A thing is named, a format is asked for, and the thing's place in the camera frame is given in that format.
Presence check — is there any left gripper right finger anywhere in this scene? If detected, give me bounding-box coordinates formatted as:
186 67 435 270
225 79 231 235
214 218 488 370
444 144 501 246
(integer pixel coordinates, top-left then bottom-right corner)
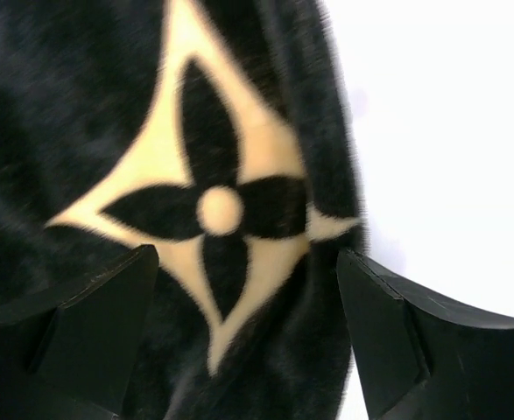
337 249 514 420

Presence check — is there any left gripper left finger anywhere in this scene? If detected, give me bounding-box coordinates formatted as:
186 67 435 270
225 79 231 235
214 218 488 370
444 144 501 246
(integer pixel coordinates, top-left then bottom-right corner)
0 245 158 420

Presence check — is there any black pillowcase with beige flowers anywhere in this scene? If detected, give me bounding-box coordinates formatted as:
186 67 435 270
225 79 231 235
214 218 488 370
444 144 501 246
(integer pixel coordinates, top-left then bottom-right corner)
0 1 363 419

